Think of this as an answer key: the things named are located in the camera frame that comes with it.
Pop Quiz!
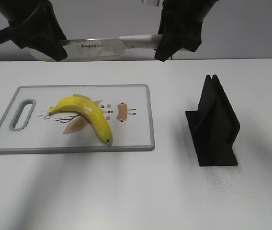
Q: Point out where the black knife stand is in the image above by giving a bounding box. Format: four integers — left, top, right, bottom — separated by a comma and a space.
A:
185, 74, 240, 167

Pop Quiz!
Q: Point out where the white grey-rimmed cutting board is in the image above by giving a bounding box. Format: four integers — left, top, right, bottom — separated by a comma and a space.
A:
0, 84, 155, 154

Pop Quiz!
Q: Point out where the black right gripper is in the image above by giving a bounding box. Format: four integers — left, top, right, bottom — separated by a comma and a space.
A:
154, 0, 214, 62

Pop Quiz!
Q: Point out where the yellow plastic banana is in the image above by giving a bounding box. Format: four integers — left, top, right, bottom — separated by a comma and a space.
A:
47, 96, 112, 145

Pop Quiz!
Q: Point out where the white-handled kitchen knife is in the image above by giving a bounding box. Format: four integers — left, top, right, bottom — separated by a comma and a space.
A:
29, 33, 163, 61

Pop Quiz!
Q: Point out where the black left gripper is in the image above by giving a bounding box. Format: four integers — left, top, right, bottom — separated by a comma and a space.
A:
0, 0, 68, 61

